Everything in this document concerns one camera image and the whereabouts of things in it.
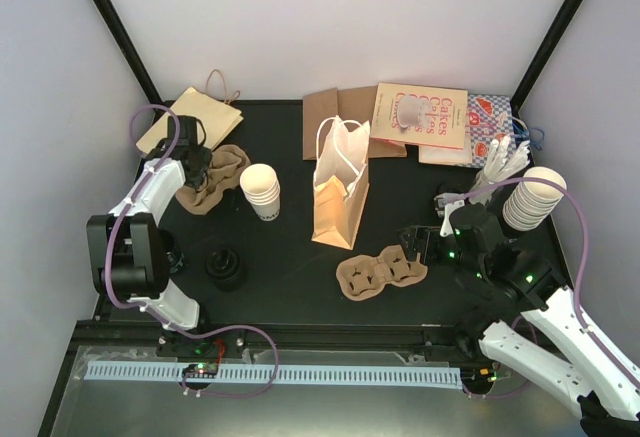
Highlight blue checkered paper bag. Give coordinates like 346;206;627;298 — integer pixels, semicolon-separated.
417;92;514;170

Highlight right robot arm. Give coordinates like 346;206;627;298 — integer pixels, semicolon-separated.
398;203;639;436

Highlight stack of black cup lids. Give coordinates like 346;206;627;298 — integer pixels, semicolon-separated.
205;246;247;292

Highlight yellow kraft paper bag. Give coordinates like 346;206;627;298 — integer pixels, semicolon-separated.
134;86;245;168

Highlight orange paper bag white handles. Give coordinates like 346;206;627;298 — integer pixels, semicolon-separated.
312;116;370;250

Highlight white slotted cable duct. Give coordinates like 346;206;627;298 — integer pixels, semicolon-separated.
84;361;462;390

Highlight stack of pulp cup carriers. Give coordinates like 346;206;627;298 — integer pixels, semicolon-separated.
175;144;251;215

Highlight stack of plain paper cups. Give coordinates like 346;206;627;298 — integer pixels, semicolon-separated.
502;166;567;232

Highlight cakes printed paper bag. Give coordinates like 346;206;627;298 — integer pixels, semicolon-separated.
371;83;469;150

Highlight pulp cup carrier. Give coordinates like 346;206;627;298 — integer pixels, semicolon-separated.
336;245;428;301

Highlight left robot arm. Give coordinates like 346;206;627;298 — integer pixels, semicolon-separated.
86;115;215;356

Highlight brown flat paper bag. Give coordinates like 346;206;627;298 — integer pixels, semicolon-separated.
302;86;377;160

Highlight stack of white paper cups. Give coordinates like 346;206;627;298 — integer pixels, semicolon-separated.
240;163;280;222

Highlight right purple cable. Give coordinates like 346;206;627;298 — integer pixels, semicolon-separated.
434;176;640;401

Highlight cup of white straws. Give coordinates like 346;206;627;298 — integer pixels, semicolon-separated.
468;136;530;205

